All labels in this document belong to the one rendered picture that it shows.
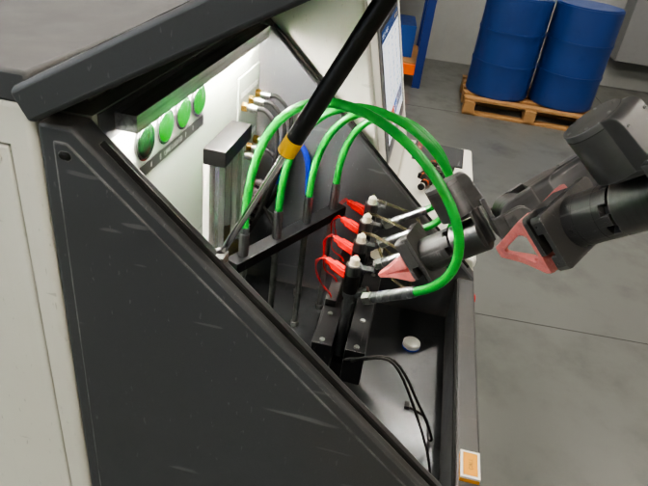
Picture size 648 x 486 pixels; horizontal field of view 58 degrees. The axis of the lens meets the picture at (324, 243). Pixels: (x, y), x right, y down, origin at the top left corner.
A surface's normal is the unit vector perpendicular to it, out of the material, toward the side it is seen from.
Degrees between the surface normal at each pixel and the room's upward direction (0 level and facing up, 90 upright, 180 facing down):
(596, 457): 0
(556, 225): 46
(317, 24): 90
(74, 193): 90
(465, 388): 0
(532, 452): 0
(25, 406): 90
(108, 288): 90
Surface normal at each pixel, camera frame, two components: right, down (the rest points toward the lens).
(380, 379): 0.11, -0.84
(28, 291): -0.20, 0.50
